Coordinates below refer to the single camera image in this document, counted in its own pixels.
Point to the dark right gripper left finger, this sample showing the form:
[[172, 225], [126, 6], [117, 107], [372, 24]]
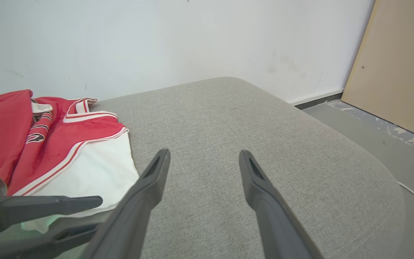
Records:
[[131, 216]]

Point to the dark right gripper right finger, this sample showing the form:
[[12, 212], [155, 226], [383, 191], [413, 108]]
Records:
[[275, 230]]

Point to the red white jersey garment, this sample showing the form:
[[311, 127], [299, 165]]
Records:
[[95, 169]]

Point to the black baseboard strip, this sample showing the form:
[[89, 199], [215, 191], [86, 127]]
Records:
[[318, 101]]

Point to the light wooden board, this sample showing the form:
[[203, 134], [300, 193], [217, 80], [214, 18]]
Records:
[[397, 64]]

